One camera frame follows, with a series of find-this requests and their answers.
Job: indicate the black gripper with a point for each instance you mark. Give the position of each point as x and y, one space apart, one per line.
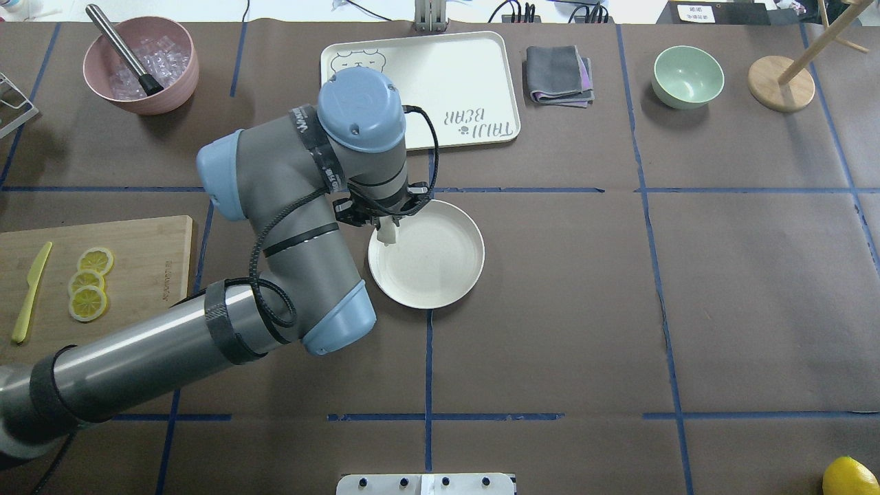
380 218

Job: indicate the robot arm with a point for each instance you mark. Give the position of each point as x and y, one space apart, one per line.
295 179

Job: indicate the white bear tray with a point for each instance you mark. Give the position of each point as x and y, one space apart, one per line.
462 81

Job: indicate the cream round plate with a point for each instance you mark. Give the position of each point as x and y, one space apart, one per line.
436 260

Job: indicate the wooden cutting board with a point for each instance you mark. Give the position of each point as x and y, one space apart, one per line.
150 272

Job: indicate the grey purple folded cloths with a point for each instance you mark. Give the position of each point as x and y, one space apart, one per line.
559 76

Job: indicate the pink bowl with ice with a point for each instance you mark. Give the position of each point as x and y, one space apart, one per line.
160 74

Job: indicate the lemon slice top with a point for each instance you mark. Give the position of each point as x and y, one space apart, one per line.
97 259

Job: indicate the lemon slice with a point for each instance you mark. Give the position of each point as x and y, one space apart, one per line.
97 259
87 304
86 277

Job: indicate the lemon slice middle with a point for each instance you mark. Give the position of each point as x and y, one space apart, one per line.
86 277

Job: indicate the lemon slice bottom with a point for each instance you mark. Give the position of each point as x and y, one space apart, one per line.
87 304

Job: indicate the green bowl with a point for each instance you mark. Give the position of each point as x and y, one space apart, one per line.
686 77

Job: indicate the yellow plastic knife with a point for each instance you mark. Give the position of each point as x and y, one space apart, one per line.
33 279

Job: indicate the wooden mug stand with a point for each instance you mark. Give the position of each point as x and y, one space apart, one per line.
786 85

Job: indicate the yellow lemon lower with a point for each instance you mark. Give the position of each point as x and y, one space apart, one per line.
845 475

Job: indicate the aluminium frame post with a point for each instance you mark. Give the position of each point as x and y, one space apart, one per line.
430 15

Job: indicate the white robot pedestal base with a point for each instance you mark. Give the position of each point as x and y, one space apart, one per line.
428 483

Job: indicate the wire cup rack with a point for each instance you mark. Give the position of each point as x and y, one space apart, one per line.
16 108

